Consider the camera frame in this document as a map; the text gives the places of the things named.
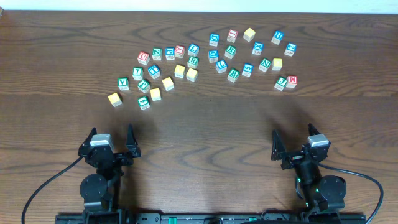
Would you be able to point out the blue H block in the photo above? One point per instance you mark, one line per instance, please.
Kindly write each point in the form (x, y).
(277, 37)

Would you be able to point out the green N block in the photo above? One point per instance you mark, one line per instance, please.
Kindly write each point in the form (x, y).
(264, 65)

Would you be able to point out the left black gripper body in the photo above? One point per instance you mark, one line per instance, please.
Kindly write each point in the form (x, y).
(116, 156)

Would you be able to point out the red M block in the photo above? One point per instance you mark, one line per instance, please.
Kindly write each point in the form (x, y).
(291, 81)

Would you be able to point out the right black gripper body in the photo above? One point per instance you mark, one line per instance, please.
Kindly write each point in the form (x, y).
(296, 157)

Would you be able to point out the green Z block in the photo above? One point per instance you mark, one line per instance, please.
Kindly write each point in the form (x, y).
(157, 53)

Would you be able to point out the green J block right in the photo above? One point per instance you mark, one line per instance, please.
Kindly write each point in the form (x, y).
(280, 83)

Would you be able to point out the green 7 block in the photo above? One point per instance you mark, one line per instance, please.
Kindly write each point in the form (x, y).
(137, 73)

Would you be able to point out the blue L block centre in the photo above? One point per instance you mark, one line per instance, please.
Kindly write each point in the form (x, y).
(221, 66)

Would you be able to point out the blue X block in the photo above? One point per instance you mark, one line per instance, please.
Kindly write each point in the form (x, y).
(257, 48)

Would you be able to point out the yellow K block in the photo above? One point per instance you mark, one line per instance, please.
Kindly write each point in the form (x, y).
(179, 71)

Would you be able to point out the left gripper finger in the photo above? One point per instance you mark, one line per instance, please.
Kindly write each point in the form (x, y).
(86, 142)
(131, 143)

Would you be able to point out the blue 2 block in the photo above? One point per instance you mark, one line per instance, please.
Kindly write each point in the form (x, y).
(290, 49)

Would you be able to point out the blue D block lower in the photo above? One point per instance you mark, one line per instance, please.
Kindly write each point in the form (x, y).
(213, 56)

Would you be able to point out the red U block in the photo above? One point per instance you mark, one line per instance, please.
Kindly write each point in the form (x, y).
(143, 58)

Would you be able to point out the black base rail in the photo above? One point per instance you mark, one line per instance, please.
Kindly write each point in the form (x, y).
(156, 218)

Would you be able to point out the blue T block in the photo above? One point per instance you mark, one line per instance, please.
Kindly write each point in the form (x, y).
(154, 71)

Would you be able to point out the green r block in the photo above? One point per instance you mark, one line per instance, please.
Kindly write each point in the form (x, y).
(192, 62)
(230, 52)

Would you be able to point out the green B block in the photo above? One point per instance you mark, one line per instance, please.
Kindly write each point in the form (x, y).
(233, 75)

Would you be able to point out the blue 5 block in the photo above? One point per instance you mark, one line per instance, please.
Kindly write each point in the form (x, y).
(247, 70)

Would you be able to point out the yellow block top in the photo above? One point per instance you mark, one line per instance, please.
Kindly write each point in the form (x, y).
(249, 34)

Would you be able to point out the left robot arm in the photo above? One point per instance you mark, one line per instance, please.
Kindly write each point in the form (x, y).
(100, 191)

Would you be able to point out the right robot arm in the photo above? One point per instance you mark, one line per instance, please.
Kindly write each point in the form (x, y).
(324, 195)

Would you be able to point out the yellow block far left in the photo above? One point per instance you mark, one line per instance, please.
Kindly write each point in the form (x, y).
(115, 99)

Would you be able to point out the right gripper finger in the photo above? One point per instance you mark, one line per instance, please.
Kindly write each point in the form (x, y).
(278, 148)
(312, 130)

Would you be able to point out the green 4 block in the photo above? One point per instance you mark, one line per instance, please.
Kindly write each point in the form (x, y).
(143, 102)

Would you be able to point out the blue L block upper left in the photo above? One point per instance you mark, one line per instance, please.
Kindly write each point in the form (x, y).
(193, 50)

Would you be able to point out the yellow O block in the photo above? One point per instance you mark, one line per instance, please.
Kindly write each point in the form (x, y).
(155, 94)
(277, 64)

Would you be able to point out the green V block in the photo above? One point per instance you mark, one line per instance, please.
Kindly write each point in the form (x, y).
(123, 84)

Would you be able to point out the yellow C block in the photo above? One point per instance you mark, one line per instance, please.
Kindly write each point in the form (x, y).
(168, 83)

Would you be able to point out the blue l block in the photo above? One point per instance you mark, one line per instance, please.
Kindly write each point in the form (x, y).
(193, 50)
(221, 66)

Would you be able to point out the blue P block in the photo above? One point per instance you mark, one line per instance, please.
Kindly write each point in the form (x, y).
(169, 53)

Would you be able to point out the yellow S block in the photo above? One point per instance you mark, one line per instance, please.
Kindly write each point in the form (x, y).
(191, 74)

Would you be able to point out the red A block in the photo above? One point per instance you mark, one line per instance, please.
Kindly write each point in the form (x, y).
(179, 51)

